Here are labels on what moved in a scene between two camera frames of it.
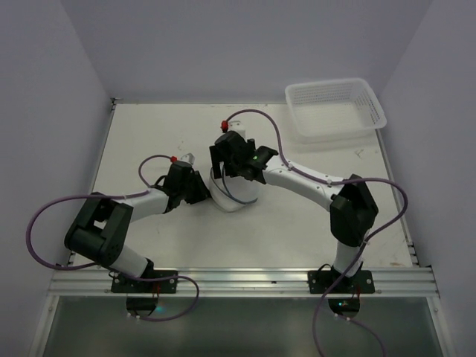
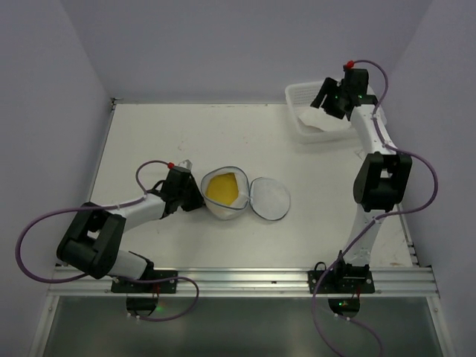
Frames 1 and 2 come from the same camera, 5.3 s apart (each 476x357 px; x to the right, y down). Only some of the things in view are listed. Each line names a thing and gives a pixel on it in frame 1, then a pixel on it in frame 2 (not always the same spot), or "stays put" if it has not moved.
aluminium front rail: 86,282 stays put
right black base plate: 362,282 stays put
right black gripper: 218,155 to 329,103
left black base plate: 142,297 stays put
